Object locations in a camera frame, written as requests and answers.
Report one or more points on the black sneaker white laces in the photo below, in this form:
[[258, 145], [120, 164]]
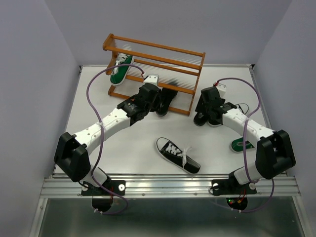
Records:
[[174, 155]]

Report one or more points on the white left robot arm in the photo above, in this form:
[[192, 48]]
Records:
[[72, 152]]

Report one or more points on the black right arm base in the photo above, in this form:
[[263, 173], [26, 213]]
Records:
[[230, 186]]

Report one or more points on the orange wooden shoe shelf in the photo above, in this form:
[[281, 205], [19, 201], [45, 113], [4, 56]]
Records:
[[177, 69]]

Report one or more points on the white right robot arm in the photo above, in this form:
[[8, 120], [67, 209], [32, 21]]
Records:
[[274, 152]]

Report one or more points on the green sneaker white laces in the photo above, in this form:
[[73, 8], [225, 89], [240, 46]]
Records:
[[118, 74]]

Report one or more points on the all black sneaker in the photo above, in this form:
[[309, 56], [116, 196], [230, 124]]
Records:
[[201, 116], [167, 95]]

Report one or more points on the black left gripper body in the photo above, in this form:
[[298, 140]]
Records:
[[152, 106]]

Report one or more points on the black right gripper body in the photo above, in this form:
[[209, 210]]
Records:
[[204, 107]]

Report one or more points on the aluminium mounting rail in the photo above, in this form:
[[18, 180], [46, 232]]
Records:
[[167, 186]]

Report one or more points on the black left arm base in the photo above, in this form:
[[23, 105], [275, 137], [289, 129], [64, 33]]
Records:
[[115, 186]]

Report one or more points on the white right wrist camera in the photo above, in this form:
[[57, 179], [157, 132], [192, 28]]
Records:
[[221, 89]]

